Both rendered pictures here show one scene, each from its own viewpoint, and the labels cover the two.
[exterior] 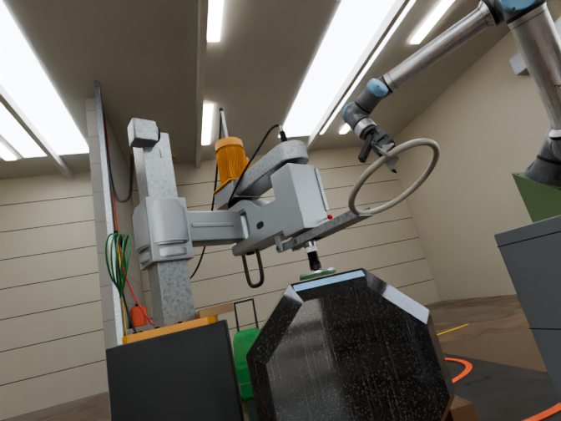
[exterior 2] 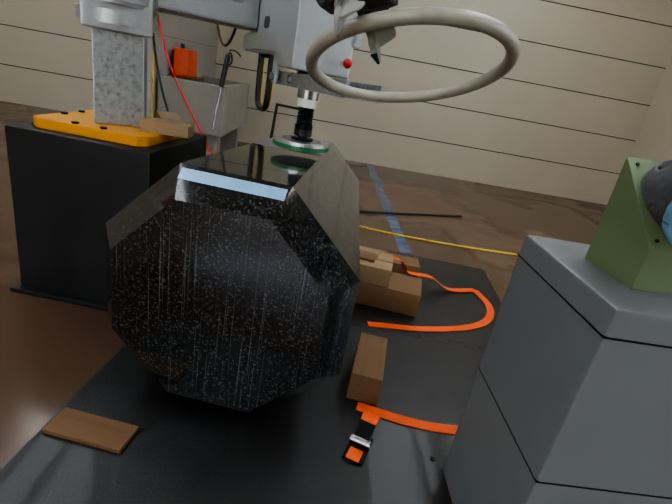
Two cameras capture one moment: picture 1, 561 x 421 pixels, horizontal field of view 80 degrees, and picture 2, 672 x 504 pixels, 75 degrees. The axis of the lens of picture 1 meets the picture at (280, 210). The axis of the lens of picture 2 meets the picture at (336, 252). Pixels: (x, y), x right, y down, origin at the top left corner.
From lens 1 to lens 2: 91 cm
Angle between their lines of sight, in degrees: 39
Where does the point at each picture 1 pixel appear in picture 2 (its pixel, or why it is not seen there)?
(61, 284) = not seen: outside the picture
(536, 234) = (553, 282)
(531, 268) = (520, 314)
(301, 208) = (301, 30)
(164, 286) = (99, 67)
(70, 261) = not seen: outside the picture
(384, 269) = (560, 130)
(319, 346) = (179, 258)
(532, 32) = not seen: outside the picture
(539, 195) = (623, 227)
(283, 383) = (125, 276)
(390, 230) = (612, 75)
